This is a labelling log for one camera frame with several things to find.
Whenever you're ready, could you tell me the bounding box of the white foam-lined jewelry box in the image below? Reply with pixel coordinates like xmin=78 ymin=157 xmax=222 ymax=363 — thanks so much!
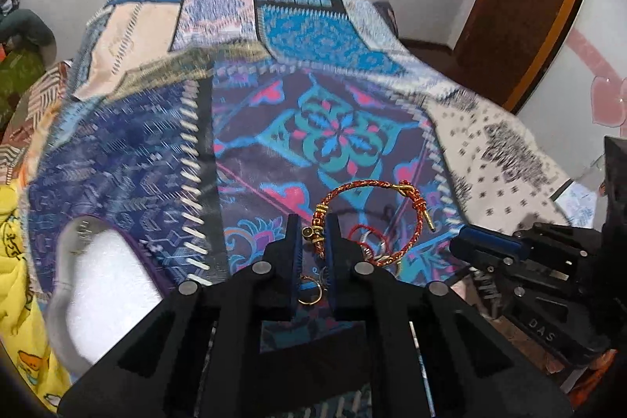
xmin=45 ymin=214 xmax=170 ymax=377

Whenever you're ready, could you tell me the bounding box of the gold ring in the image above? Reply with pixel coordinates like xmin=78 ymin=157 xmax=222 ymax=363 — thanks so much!
xmin=298 ymin=275 xmax=325 ymax=305

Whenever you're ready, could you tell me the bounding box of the patchwork printed blanket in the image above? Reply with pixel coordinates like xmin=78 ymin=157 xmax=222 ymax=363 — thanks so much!
xmin=27 ymin=0 xmax=574 ymax=350

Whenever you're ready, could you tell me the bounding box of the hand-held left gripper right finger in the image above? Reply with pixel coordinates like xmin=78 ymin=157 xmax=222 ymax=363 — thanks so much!
xmin=326 ymin=213 xmax=574 ymax=418

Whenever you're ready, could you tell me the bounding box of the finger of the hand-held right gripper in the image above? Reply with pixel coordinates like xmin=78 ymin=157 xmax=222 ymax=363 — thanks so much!
xmin=449 ymin=224 xmax=529 ymax=269

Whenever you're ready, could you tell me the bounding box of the red gold braided bracelet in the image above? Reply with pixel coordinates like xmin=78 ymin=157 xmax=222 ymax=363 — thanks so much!
xmin=312 ymin=179 xmax=437 ymax=258

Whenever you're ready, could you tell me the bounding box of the pink wall sticker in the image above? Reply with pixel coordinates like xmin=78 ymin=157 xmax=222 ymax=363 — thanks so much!
xmin=568 ymin=26 xmax=627 ymax=128

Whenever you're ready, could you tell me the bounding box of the yellow cartoon blanket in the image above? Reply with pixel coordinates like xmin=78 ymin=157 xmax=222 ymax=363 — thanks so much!
xmin=0 ymin=173 xmax=74 ymax=411

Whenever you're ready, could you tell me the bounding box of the green pillow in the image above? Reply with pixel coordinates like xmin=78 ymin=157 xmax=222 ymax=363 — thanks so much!
xmin=0 ymin=9 xmax=60 ymax=139

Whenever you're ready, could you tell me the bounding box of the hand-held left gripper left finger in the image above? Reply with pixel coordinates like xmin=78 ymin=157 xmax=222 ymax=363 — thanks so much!
xmin=58 ymin=214 xmax=301 ymax=418

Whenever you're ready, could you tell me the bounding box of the red string bracelet with rings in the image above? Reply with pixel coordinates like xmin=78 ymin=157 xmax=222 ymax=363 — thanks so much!
xmin=351 ymin=224 xmax=403 ymax=276

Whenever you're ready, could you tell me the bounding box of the brown wooden door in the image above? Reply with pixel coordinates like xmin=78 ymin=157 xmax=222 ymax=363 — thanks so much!
xmin=451 ymin=0 xmax=597 ymax=115

